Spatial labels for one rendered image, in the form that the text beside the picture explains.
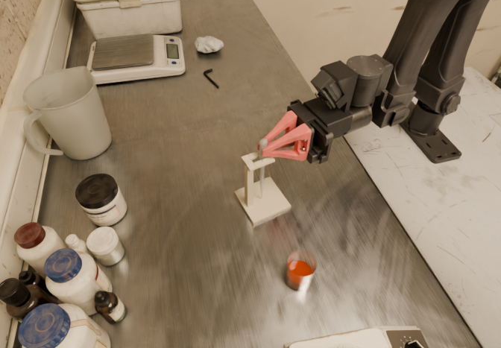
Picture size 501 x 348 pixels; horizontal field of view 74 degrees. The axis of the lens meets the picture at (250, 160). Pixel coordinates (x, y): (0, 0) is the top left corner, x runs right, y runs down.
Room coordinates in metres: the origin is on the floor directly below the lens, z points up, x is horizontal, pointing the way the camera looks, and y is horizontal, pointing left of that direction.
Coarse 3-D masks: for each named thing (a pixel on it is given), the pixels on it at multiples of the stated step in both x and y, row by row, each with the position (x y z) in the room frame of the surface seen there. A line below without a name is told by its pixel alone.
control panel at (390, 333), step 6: (390, 330) 0.12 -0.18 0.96; (396, 330) 0.13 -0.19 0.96; (402, 330) 0.13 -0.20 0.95; (408, 330) 0.13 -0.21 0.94; (414, 330) 0.13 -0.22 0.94; (390, 336) 0.12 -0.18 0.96; (396, 336) 0.12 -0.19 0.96; (402, 336) 0.12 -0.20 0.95; (408, 336) 0.12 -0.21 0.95; (414, 336) 0.12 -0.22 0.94; (420, 336) 0.13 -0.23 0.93; (390, 342) 0.11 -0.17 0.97; (396, 342) 0.11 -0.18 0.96; (402, 342) 0.11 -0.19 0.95; (420, 342) 0.12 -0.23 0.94
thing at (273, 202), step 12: (252, 156) 0.37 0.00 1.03; (252, 168) 0.34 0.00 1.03; (252, 180) 0.35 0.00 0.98; (264, 180) 0.41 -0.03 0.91; (240, 192) 0.38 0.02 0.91; (252, 192) 0.35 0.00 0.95; (264, 192) 0.38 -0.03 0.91; (276, 192) 0.38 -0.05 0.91; (252, 204) 0.35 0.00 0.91; (264, 204) 0.36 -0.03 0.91; (276, 204) 0.36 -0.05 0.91; (288, 204) 0.36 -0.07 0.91; (252, 216) 0.33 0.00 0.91; (264, 216) 0.33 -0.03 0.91
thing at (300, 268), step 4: (292, 264) 0.23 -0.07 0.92; (296, 264) 0.23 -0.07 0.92; (300, 264) 0.23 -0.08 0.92; (304, 264) 0.23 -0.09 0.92; (292, 268) 0.22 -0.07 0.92; (296, 268) 0.22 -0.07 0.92; (300, 268) 0.22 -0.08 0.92; (304, 268) 0.22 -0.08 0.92; (308, 268) 0.22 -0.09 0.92; (296, 272) 0.22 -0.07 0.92; (300, 272) 0.22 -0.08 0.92; (304, 272) 0.22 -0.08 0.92; (308, 272) 0.22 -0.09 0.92
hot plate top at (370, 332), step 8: (368, 328) 0.12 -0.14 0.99; (328, 336) 0.11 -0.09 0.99; (336, 336) 0.11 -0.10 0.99; (344, 336) 0.11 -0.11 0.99; (352, 336) 0.11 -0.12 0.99; (360, 336) 0.11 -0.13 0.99; (368, 336) 0.11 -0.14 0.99; (376, 336) 0.11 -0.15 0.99; (384, 336) 0.11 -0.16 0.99; (296, 344) 0.10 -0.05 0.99; (304, 344) 0.10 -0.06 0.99; (312, 344) 0.10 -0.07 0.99; (320, 344) 0.10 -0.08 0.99; (328, 344) 0.10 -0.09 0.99; (360, 344) 0.10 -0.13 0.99; (368, 344) 0.10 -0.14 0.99; (376, 344) 0.10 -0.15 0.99; (384, 344) 0.10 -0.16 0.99
